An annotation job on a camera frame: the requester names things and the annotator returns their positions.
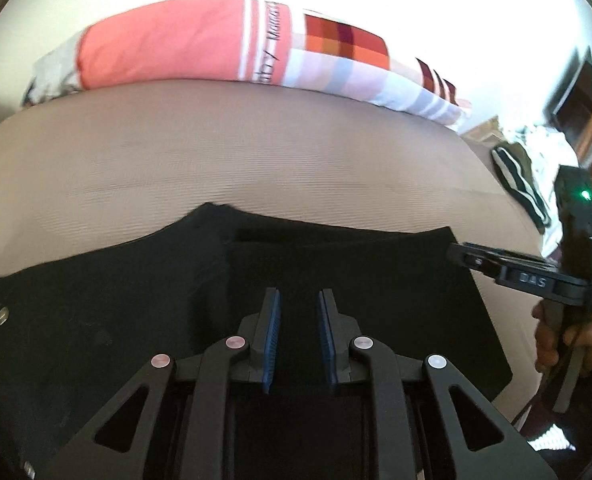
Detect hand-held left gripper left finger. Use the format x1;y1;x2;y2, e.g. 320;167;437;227
41;287;281;480

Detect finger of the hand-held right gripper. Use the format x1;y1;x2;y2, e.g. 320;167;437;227
447;241;507;282

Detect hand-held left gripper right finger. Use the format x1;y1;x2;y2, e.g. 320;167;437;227
317;288;559;480

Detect black pants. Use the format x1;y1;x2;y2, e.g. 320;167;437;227
0;202;514;480

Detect dark striped garment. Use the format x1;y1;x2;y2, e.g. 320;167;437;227
490;142;551;235

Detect white crumpled cloth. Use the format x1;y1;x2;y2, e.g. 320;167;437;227
504;124;579;241

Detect dark wooden cabinet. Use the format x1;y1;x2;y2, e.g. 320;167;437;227
550;46;592;163

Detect pink patchwork pillow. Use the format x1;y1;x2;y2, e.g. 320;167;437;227
21;0;472;133

